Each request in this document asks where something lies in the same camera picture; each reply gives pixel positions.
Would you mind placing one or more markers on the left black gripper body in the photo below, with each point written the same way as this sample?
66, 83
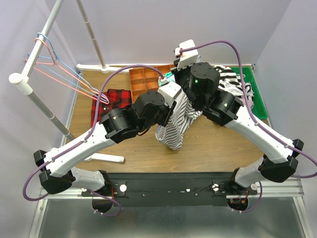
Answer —
169, 113

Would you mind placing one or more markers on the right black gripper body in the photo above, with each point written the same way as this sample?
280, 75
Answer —
182, 77

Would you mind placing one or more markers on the thin striped tank top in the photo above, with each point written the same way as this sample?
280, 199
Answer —
172, 135

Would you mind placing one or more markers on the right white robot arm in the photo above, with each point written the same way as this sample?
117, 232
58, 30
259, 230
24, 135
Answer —
206, 87

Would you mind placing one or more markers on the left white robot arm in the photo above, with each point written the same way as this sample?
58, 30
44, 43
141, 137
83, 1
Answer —
59, 171

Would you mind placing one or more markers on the mint white sock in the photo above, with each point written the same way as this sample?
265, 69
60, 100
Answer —
168, 77

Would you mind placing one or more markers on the brown compartment tray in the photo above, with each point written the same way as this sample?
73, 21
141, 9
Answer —
142, 79

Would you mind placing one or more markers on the bold striped garment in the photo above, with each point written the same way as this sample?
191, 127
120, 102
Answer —
231, 82

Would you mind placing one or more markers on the red black plaid shirt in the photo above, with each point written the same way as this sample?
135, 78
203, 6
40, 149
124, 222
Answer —
118, 98

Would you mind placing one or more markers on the mauve garment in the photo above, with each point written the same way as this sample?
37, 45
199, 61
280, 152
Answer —
248, 103

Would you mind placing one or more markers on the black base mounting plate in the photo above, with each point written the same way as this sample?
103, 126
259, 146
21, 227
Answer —
172, 189

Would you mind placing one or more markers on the green plastic bin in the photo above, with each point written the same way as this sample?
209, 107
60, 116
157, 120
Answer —
258, 108

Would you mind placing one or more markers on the white metal clothes rack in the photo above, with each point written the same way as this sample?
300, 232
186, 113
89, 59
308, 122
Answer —
20, 80

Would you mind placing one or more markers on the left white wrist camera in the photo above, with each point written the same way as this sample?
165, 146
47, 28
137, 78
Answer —
170, 92

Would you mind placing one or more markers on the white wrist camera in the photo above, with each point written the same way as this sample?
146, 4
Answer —
187, 58
170, 92

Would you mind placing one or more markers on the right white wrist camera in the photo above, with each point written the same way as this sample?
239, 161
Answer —
187, 58

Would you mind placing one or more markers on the pink wire hanger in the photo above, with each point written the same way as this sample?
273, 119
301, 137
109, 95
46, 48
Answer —
56, 69

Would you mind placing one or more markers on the aluminium frame rail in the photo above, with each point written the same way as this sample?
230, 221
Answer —
291, 188

